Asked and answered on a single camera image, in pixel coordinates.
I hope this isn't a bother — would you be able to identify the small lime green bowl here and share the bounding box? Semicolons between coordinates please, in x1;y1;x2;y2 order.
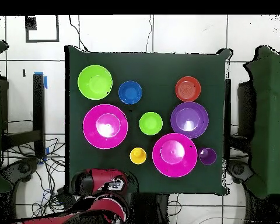
139;111;163;136

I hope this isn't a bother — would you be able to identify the yellow plastic cup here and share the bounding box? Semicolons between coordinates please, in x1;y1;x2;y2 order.
129;147;148;165

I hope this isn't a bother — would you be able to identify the magenta plastic bowl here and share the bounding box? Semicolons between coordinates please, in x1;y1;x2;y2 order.
152;132;198;179
82;103;129;150

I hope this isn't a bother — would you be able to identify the blue plastic bowl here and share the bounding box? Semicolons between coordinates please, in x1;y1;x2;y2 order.
118;80;144;105

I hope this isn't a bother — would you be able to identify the purple plastic bowl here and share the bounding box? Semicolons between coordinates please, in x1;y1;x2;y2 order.
170;101;209;139

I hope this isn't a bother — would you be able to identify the dark green tablecloth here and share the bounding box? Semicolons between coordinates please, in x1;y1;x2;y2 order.
64;45;232;196

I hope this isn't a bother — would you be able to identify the red plastic bowl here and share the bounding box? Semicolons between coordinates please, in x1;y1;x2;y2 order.
175;76;202;103

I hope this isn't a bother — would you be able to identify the large lime green bowl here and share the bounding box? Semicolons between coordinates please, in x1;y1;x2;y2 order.
77;64;113;101

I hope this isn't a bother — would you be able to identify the purple plastic cup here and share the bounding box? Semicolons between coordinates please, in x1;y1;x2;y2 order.
198;147;217;166

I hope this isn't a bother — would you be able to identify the blue tape strip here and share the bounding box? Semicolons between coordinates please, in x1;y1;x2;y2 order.
34;72;48;89

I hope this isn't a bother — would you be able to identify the black metal stand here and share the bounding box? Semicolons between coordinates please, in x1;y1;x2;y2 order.
2;73;46;159

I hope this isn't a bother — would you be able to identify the tangle of black cables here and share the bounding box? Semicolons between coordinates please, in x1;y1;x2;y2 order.
2;137;78;220

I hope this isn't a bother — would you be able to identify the thin grey cable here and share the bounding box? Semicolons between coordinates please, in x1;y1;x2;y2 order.
146;15;154;53

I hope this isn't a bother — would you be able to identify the grey pedestal foot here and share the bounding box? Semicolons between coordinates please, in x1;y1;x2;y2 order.
0;157;40;185
226;160;255;185

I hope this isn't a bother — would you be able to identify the black cable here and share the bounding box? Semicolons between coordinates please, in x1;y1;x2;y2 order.
68;15;89;51

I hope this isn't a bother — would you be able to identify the black square floor frame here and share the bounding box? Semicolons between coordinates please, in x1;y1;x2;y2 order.
25;15;60;43

